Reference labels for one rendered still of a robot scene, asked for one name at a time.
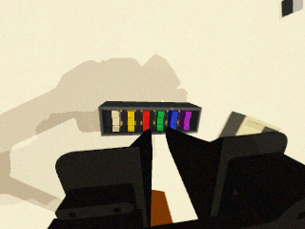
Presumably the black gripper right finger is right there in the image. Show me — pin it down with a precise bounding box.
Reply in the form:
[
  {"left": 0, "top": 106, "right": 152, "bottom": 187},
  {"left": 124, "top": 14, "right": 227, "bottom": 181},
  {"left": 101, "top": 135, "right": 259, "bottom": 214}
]
[{"left": 166, "top": 127, "right": 288, "bottom": 219}]

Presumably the black fuse block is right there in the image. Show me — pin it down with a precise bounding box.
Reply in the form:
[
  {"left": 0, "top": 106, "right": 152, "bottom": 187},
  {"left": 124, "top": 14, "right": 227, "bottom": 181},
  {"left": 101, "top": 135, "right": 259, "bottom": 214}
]
[{"left": 98, "top": 101, "right": 202, "bottom": 136}]

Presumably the yellow fuse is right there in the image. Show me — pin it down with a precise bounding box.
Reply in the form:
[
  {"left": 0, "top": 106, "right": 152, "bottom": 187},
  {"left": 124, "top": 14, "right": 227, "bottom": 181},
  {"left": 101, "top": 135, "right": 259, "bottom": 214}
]
[{"left": 128, "top": 110, "right": 134, "bottom": 132}]

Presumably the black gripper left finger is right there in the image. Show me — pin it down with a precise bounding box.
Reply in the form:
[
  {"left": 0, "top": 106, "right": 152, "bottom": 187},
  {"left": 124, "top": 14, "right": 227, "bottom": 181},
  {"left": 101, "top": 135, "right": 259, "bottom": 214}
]
[{"left": 55, "top": 129, "right": 153, "bottom": 227}]

